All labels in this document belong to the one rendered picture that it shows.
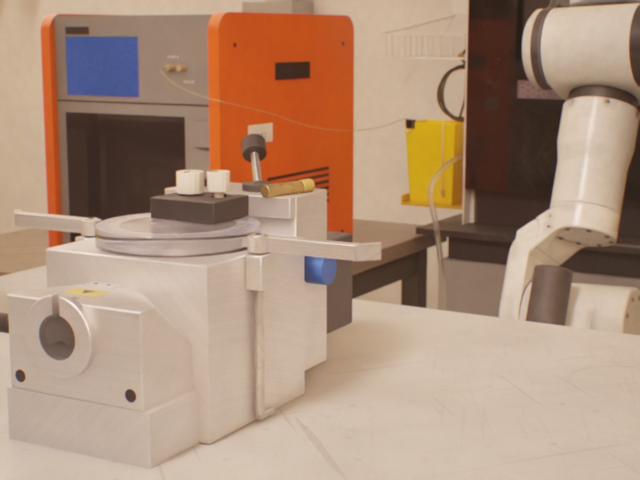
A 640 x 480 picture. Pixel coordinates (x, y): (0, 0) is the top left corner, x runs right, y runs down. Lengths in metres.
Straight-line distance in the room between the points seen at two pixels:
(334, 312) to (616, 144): 0.46
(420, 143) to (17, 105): 2.45
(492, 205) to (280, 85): 0.55
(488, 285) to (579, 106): 1.11
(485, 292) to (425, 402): 1.56
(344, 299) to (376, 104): 2.90
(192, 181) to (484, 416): 0.20
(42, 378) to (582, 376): 0.32
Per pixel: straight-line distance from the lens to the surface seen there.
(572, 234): 1.13
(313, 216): 0.67
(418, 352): 0.76
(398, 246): 2.24
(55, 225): 0.68
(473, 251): 2.23
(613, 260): 2.15
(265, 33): 1.91
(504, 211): 2.29
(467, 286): 2.23
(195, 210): 0.63
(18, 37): 4.51
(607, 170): 1.12
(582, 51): 1.12
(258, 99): 1.90
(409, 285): 2.42
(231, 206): 0.64
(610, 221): 1.11
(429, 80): 3.55
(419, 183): 2.35
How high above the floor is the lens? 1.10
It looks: 10 degrees down
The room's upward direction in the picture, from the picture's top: straight up
